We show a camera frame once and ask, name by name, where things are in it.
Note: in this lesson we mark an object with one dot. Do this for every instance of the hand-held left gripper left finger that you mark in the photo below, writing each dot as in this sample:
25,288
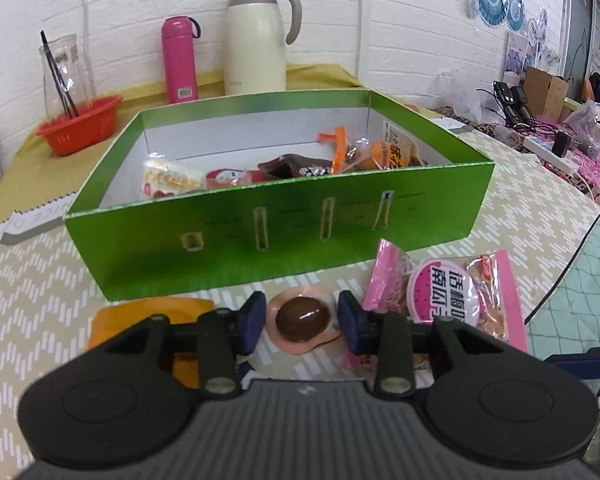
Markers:
252,322

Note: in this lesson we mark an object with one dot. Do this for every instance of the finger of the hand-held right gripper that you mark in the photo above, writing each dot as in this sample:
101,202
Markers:
595,366

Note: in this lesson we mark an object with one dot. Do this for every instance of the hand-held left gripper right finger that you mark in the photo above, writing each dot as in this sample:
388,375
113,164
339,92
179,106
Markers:
347,322

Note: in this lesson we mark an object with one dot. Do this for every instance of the clear braised egg packet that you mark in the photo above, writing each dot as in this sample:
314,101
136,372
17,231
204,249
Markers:
300,317

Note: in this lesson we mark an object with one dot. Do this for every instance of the green cardboard box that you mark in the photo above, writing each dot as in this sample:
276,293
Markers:
280,240

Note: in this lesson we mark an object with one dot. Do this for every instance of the pink seed snack packet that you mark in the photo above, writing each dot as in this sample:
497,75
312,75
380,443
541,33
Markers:
445,290

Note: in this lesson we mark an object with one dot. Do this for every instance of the dark brown snack bag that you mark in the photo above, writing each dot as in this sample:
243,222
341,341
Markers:
290,162

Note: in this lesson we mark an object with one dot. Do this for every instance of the clear packet with orange header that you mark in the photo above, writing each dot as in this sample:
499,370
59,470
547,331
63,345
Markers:
339,147

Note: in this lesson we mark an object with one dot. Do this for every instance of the orange snack packet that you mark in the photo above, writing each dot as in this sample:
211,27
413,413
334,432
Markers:
392,152
145,310

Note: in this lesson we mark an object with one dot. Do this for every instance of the flat orange snack packet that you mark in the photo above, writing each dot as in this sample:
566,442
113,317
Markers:
145,310

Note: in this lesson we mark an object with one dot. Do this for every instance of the pink patterned cloth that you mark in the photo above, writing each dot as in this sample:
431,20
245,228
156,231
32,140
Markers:
597,175

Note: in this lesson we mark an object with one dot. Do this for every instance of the white power strip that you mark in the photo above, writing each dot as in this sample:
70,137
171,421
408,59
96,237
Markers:
542,150

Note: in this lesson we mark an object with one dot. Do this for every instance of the black power adapter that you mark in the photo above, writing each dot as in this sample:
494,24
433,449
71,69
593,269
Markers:
562,144

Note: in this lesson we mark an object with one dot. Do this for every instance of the plastic bag with dark contents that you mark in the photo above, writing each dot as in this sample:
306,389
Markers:
590,127

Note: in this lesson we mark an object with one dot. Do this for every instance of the leopard print cloth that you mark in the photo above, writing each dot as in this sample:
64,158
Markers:
485,125

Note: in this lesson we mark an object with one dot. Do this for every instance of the white printed paper strip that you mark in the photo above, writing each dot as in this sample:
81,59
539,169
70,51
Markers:
35,217

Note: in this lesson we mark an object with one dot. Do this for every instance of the clear plastic bag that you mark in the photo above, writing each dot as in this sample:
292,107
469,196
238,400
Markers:
457,92

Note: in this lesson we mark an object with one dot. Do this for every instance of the red plastic basket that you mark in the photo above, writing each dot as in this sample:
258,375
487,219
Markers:
80,130

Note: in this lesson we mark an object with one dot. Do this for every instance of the pink thermos bottle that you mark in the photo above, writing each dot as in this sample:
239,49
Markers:
180,60

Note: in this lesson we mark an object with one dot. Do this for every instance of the black chargers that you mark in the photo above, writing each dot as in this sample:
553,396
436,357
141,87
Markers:
511,102

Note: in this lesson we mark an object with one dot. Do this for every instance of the cream thermal jug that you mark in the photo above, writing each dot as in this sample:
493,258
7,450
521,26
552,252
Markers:
255,45

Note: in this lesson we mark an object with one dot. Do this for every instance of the brown cardboard box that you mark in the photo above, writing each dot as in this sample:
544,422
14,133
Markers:
545,92

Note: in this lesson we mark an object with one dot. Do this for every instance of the yellow tablecloth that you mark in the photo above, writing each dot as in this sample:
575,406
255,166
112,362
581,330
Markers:
10,170

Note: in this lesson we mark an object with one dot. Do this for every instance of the glass pitcher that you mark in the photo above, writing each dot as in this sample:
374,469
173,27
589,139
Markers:
77,67

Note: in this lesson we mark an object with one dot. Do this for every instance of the bundle of black straws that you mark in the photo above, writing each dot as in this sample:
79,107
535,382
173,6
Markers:
60,80

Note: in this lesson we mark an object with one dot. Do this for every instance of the wall photo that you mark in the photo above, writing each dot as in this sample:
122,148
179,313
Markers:
516,54

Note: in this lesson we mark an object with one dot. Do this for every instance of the medium blue wall plate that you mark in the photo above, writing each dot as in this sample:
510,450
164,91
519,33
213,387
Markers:
516,7

